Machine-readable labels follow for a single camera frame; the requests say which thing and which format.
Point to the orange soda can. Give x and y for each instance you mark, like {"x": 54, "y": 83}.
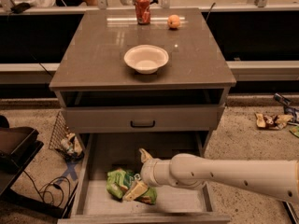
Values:
{"x": 142, "y": 11}

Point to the blue snack packet on floor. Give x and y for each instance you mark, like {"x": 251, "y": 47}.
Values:
{"x": 288, "y": 110}

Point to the open middle drawer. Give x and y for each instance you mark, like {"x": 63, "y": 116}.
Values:
{"x": 109, "y": 151}

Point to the grey drawer cabinet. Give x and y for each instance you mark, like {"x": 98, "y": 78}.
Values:
{"x": 123, "y": 87}

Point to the crumpled snack wrapper on floor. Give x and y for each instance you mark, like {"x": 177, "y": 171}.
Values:
{"x": 275, "y": 122}

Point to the crumpled packet in basket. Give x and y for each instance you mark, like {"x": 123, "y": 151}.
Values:
{"x": 71, "y": 146}

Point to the white paper bowl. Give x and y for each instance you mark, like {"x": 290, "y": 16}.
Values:
{"x": 146, "y": 59}

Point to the black device on ledge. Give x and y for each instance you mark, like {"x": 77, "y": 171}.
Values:
{"x": 20, "y": 8}

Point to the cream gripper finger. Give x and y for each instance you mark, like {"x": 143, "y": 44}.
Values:
{"x": 137, "y": 189}
{"x": 145, "y": 156}

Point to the green rice chip bag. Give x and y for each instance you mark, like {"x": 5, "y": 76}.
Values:
{"x": 120, "y": 180}

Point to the green packet at edge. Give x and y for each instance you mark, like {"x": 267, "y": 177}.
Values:
{"x": 295, "y": 131}

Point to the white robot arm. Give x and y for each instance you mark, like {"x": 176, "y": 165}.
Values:
{"x": 276, "y": 179}

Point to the orange fruit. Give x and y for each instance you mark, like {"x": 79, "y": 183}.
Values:
{"x": 173, "y": 21}

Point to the wire mesh basket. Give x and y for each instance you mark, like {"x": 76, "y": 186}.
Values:
{"x": 59, "y": 132}

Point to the black bar on floor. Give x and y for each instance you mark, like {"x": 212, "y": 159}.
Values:
{"x": 291, "y": 213}

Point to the black tray stand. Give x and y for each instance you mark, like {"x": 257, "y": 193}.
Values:
{"x": 18, "y": 146}

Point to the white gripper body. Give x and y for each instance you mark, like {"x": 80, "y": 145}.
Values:
{"x": 148, "y": 172}

